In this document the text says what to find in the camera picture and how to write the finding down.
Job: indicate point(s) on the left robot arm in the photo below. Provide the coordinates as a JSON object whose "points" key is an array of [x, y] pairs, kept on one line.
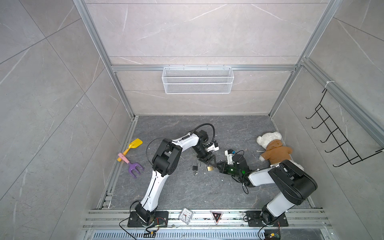
{"points": [[165, 162]]}

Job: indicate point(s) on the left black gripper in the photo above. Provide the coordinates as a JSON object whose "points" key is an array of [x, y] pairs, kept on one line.
{"points": [[209, 161]]}

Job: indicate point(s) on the white teddy bear brown hoodie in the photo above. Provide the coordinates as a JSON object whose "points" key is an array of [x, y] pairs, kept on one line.
{"points": [[275, 152]]}

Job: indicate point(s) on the red triangle warning sign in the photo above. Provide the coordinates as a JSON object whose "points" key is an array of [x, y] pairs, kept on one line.
{"points": [[217, 216]]}

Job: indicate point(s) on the wrist white camera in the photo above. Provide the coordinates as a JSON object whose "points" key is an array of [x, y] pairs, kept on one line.
{"points": [[212, 146], [229, 154]]}

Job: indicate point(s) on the pink purple toy shovel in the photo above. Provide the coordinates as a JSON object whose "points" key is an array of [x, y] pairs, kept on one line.
{"points": [[133, 168]]}

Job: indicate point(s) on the white wire mesh basket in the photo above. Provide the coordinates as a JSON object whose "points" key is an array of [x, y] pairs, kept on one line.
{"points": [[197, 80]]}

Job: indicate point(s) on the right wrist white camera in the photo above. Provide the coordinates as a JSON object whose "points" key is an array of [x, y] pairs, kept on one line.
{"points": [[229, 154]]}

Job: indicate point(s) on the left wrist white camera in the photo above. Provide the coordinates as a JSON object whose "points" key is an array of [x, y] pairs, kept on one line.
{"points": [[212, 146]]}

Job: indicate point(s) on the black wire hook rack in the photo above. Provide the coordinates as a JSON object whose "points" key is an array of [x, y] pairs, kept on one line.
{"points": [[340, 138]]}

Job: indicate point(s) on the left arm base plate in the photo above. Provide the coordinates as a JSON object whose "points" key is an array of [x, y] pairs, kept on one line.
{"points": [[135, 220]]}

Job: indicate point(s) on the small white clock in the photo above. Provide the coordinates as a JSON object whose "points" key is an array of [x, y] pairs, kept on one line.
{"points": [[185, 216]]}

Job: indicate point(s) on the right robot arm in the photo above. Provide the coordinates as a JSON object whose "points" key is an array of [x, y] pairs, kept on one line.
{"points": [[294, 184]]}

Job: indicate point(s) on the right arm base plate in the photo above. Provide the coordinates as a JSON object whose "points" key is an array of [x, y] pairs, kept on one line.
{"points": [[260, 219]]}

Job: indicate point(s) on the yellow toy shovel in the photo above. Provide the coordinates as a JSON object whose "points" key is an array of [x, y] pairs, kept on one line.
{"points": [[134, 144]]}

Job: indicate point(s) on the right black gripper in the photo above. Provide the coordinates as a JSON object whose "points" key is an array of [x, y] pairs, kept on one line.
{"points": [[223, 170]]}

